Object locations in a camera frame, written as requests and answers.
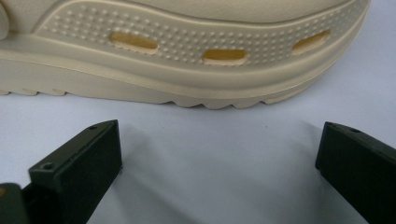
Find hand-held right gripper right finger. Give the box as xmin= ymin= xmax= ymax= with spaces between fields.
xmin=315 ymin=120 xmax=396 ymax=224

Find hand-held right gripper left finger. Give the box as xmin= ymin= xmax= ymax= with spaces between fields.
xmin=21 ymin=119 xmax=123 ymax=224

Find beige foam clog shoe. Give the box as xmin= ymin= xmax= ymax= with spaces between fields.
xmin=0 ymin=0 xmax=372 ymax=110

